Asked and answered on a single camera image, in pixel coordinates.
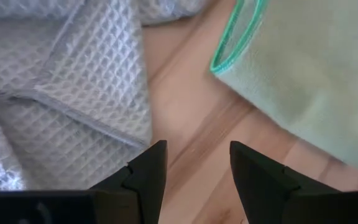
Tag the grey waffle weave towel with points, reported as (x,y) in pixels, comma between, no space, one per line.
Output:
(73,77)

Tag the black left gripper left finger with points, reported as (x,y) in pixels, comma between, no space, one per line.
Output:
(73,208)

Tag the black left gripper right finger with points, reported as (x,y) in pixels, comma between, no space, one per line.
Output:
(275,196)

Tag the pale green teal-edged towel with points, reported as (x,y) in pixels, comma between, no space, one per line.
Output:
(315,68)

